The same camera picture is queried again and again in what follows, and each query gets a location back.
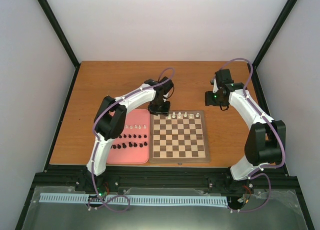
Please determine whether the pink plastic tray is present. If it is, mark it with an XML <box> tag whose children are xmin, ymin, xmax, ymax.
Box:
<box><xmin>106</xmin><ymin>109</ymin><xmax>150</xmax><ymax>165</ymax></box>

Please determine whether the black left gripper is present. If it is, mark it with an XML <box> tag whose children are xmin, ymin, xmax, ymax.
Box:
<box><xmin>148</xmin><ymin>99</ymin><xmax>170</xmax><ymax>117</ymax></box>

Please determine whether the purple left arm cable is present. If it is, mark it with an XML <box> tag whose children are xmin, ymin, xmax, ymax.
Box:
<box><xmin>91</xmin><ymin>67</ymin><xmax>131</xmax><ymax>213</ymax></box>

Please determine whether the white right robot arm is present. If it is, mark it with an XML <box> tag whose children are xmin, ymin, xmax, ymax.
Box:
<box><xmin>205</xmin><ymin>69</ymin><xmax>286</xmax><ymax>193</ymax></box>

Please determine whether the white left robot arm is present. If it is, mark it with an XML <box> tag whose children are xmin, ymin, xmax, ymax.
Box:
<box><xmin>86</xmin><ymin>77</ymin><xmax>174</xmax><ymax>191</ymax></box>

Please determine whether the wooden chess board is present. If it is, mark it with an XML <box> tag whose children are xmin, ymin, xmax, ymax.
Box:
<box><xmin>149</xmin><ymin>110</ymin><xmax>211</xmax><ymax>164</ymax></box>

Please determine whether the light blue cable duct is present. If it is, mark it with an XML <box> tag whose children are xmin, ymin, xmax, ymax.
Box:
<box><xmin>38</xmin><ymin>193</ymin><xmax>228</xmax><ymax>207</ymax></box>

